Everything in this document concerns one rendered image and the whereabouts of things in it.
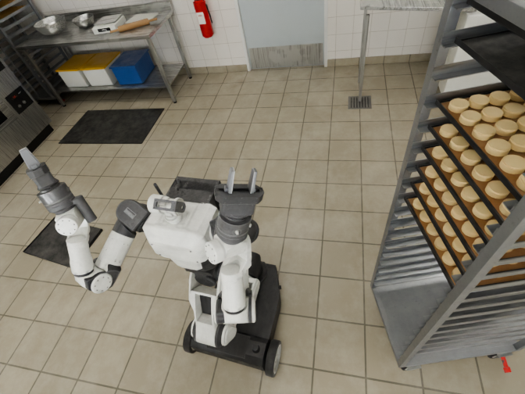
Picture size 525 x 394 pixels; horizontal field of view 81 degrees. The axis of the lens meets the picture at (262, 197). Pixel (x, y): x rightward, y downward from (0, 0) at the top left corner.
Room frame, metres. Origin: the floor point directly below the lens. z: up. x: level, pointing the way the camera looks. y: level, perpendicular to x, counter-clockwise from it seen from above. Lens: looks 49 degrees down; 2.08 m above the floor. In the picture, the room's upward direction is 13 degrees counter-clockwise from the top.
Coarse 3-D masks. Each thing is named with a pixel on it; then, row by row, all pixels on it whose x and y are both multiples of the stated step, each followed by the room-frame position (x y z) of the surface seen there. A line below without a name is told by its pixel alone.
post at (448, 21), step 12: (444, 12) 0.75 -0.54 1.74; (456, 12) 0.73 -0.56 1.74; (444, 24) 0.74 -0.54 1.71; (456, 24) 0.73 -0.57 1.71; (444, 48) 0.73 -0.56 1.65; (432, 60) 0.75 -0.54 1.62; (444, 60) 0.73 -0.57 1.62; (432, 84) 0.73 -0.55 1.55; (420, 96) 0.76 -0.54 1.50; (420, 108) 0.74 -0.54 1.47; (408, 144) 0.76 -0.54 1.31; (408, 156) 0.74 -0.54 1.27; (396, 192) 0.75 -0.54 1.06; (396, 204) 0.73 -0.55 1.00; (384, 240) 0.74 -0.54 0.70
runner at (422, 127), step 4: (440, 116) 0.73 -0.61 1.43; (444, 116) 0.72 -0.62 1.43; (420, 120) 0.73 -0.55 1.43; (424, 120) 0.73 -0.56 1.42; (428, 120) 0.73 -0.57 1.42; (432, 120) 0.73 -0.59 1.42; (436, 120) 0.72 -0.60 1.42; (440, 120) 0.72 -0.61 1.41; (444, 120) 0.72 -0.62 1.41; (448, 120) 0.72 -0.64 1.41; (420, 124) 0.73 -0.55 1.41; (424, 124) 0.73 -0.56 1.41; (432, 124) 0.73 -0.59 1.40; (436, 124) 0.72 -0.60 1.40; (416, 128) 0.73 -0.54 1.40; (420, 128) 0.72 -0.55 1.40; (424, 128) 0.72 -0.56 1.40; (420, 132) 0.71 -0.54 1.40; (424, 132) 0.70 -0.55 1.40
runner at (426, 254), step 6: (420, 252) 0.71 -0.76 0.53; (426, 252) 0.71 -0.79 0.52; (384, 258) 0.73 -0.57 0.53; (390, 258) 0.72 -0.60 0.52; (396, 258) 0.72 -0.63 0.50; (402, 258) 0.72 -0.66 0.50; (408, 258) 0.71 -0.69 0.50; (414, 258) 0.70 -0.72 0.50; (420, 258) 0.69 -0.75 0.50; (426, 258) 0.68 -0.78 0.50; (384, 264) 0.70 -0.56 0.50
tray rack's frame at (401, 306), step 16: (480, 0) 0.63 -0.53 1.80; (496, 0) 0.59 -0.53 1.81; (512, 0) 0.55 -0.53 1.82; (512, 16) 0.53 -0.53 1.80; (384, 288) 0.71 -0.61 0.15; (400, 288) 0.68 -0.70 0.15; (416, 288) 0.66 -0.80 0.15; (432, 288) 0.64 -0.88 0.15; (384, 304) 0.61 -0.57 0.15; (400, 304) 0.59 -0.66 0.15; (416, 304) 0.57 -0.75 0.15; (432, 304) 0.55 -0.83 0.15; (384, 320) 0.53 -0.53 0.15; (400, 320) 0.51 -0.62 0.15; (416, 320) 0.49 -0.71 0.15; (400, 336) 0.42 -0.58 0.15; (448, 352) 0.30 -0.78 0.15; (464, 352) 0.28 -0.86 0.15; (480, 352) 0.26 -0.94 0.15; (496, 352) 0.25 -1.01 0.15; (416, 368) 0.26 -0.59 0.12
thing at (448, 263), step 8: (416, 200) 0.68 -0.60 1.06; (416, 208) 0.66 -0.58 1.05; (424, 216) 0.61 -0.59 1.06; (424, 224) 0.58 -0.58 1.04; (432, 224) 0.56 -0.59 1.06; (432, 232) 0.53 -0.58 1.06; (432, 240) 0.51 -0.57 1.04; (440, 240) 0.49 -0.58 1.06; (440, 248) 0.47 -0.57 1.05; (440, 256) 0.44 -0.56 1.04; (448, 256) 0.43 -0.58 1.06; (448, 264) 0.41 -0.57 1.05; (448, 272) 0.38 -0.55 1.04; (456, 272) 0.37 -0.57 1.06; (488, 280) 0.33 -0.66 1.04; (496, 280) 0.32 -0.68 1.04; (504, 280) 0.32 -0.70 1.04; (512, 280) 0.31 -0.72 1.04
